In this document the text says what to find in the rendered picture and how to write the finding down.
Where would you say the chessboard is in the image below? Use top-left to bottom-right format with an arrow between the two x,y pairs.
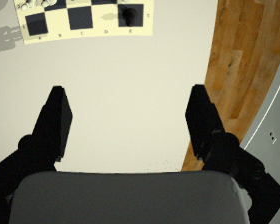
14,0 -> 154,44

